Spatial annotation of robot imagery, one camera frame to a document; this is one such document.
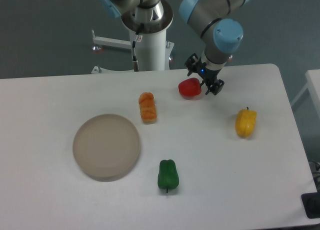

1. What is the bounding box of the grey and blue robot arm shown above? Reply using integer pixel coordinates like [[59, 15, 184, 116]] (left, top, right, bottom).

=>
[[100, 0, 250, 95]]

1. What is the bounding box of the white side table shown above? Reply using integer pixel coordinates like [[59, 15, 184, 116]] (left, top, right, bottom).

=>
[[290, 69, 320, 110]]

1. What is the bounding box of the yellow bell pepper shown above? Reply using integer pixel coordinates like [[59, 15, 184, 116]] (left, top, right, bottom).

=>
[[235, 107, 257, 138]]

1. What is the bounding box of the green bell pepper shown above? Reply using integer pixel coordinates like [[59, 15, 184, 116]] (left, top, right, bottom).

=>
[[157, 159, 180, 193]]

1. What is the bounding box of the black device at table edge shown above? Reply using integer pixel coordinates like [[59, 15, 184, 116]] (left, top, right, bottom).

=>
[[301, 192, 320, 219]]

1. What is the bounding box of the orange bread loaf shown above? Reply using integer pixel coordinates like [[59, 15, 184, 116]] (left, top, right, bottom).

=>
[[138, 92, 157, 124]]

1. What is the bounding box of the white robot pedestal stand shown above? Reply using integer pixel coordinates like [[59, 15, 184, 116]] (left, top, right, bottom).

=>
[[90, 0, 175, 75]]

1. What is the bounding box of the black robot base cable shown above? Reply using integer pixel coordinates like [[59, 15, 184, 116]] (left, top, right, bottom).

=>
[[131, 22, 145, 72]]

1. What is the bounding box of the red bell pepper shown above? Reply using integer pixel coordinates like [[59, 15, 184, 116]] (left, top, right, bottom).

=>
[[178, 77, 202, 98]]

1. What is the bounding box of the beige round plate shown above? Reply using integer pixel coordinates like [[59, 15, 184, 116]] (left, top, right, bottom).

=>
[[72, 114, 141, 182]]

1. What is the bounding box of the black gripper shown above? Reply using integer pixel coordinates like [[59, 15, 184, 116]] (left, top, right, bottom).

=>
[[184, 53, 225, 96]]

